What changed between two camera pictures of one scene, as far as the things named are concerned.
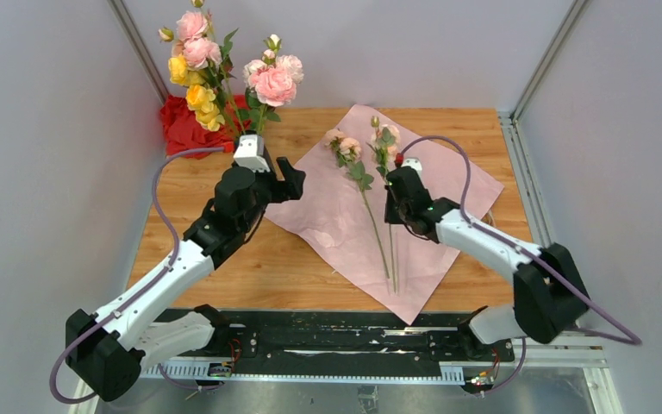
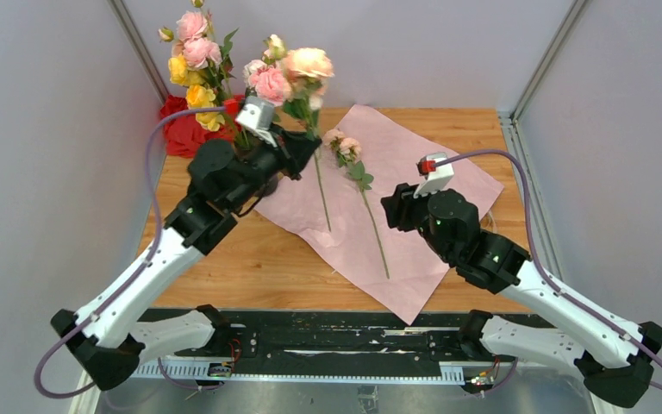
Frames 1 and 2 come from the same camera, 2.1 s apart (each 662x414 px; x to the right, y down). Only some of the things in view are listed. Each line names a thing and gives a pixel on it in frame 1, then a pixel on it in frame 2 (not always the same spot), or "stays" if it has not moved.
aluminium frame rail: x=584 y=354 stays
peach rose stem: x=384 y=139 -> x=306 y=72
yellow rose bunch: x=198 y=99 stays
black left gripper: x=289 y=189 -> x=299 y=148
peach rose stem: x=348 y=153 stays
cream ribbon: x=490 y=218 stays
